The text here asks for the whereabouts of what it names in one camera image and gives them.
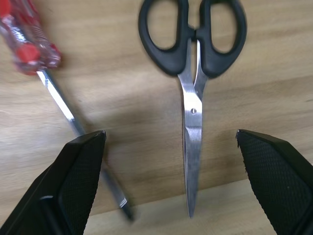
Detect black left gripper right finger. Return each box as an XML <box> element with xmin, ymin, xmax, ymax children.
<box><xmin>235</xmin><ymin>129</ymin><xmax>313</xmax><ymax>235</ymax></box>

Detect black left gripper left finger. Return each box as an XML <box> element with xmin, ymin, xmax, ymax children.
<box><xmin>0</xmin><ymin>130</ymin><xmax>107</xmax><ymax>235</ymax></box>

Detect black-handled steel scissors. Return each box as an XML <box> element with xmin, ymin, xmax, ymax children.
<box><xmin>137</xmin><ymin>0</ymin><xmax>248</xmax><ymax>219</ymax></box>

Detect red clear-handled screwdriver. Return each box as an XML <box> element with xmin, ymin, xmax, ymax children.
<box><xmin>0</xmin><ymin>0</ymin><xmax>135</xmax><ymax>221</ymax></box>

